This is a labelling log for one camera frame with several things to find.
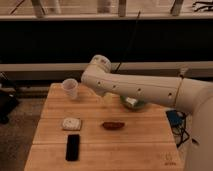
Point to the white ceramic cup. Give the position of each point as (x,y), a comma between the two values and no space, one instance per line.
(70,87)

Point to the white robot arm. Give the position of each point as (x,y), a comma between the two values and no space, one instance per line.
(190,96)

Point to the white green bottle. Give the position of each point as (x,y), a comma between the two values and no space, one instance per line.
(131,101)

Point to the green bowl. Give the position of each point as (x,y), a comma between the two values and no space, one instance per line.
(139,105)

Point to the brown oblong food item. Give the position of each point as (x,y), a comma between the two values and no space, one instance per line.
(113,125)

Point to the white patterned sponge block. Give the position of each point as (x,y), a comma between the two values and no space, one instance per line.
(73,124)

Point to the black remote control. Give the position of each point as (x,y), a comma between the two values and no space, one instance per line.
(72,148)

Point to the blue power box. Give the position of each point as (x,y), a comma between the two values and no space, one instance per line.
(175,118)

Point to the dark object at left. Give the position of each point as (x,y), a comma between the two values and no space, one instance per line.
(8,102)

